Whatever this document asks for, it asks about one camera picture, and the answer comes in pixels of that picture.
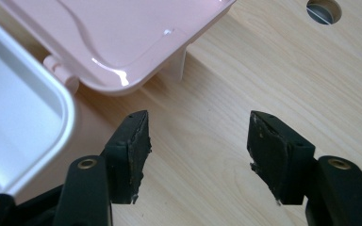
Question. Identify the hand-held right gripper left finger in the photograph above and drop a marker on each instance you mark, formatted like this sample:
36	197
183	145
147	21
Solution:
128	157

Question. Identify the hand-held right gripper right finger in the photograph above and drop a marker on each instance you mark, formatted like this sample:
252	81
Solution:
276	157

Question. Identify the white plastic tray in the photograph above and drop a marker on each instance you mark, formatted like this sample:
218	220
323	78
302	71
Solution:
19	109

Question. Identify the pink storage box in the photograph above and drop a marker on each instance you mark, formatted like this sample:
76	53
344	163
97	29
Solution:
122	31

